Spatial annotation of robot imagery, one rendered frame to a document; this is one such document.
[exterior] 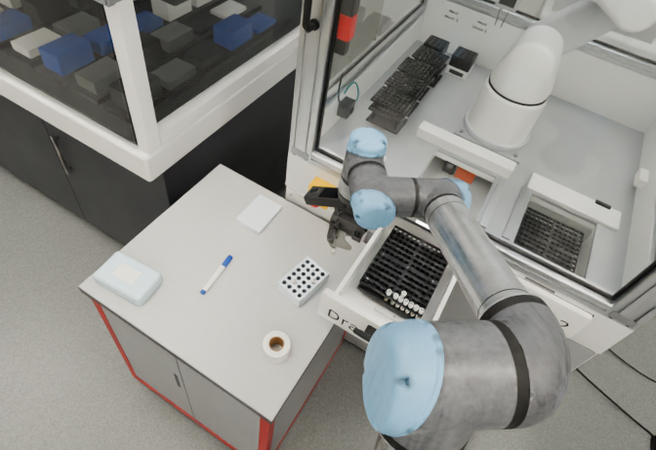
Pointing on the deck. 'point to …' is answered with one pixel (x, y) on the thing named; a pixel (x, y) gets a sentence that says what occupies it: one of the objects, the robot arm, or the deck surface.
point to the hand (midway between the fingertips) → (333, 241)
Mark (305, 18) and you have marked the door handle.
